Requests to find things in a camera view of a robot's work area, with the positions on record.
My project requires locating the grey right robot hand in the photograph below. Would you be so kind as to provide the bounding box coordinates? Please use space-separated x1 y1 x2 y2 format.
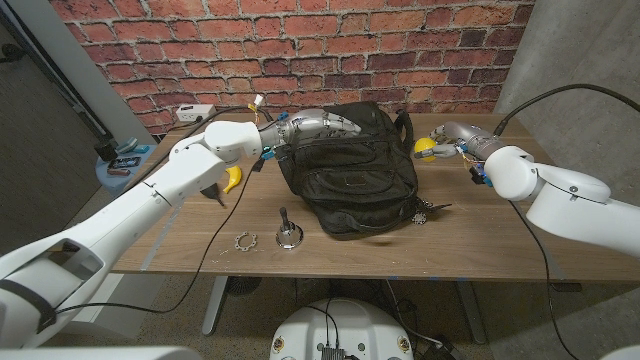
414 121 502 161

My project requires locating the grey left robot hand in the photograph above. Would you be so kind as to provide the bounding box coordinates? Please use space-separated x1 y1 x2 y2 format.
272 108 362 149

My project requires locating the yellow ball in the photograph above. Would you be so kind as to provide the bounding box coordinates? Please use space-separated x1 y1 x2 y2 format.
413 137 438 162

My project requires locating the black backpack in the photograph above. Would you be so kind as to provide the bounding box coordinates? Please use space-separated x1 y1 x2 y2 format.
274 100 421 237

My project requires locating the yellow toy banana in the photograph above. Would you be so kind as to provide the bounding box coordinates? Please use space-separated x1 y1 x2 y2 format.
222 164 243 195

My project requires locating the red brick printed backdrop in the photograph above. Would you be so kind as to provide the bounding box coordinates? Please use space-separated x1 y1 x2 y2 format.
49 0 536 135

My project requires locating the silver call bell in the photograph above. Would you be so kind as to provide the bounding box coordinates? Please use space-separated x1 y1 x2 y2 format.
275 206 305 250

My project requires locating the white power strip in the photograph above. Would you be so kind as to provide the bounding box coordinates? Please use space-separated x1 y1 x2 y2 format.
175 103 218 123

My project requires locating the black rubber air blower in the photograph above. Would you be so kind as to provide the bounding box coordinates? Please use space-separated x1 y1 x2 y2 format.
199 182 226 207

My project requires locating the black floor fan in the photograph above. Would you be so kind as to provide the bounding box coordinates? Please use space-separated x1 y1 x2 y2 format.
227 276 264 296

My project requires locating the grey table leg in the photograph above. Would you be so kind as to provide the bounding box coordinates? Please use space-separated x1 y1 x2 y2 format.
457 280 489 345
202 276 229 336

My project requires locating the blue round stool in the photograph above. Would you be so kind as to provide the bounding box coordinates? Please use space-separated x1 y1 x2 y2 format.
94 144 156 197

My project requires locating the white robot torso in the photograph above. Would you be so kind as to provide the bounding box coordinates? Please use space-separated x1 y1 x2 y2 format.
269 298 415 360

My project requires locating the black power brick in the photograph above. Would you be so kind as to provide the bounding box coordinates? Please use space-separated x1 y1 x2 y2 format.
424 339 464 360

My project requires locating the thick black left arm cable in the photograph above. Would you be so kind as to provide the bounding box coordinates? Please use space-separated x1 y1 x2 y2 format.
164 104 275 151

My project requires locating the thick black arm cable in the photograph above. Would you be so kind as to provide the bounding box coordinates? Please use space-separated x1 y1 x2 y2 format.
164 104 275 151
492 83 640 137

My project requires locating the metal keychain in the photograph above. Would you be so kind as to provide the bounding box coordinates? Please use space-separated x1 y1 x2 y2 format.
410 196 453 226

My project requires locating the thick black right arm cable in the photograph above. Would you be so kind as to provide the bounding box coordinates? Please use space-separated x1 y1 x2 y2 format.
492 83 640 137

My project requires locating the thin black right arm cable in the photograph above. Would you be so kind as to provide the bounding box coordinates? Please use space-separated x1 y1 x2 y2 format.
507 199 581 360

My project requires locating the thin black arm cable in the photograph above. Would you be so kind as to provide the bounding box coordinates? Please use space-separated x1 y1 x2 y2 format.
54 159 261 316
507 199 581 360

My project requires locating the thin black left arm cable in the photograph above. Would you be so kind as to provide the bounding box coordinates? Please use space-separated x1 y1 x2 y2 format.
54 159 261 316

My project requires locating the metal toothed ring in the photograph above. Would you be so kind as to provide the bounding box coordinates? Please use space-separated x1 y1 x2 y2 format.
233 231 258 253

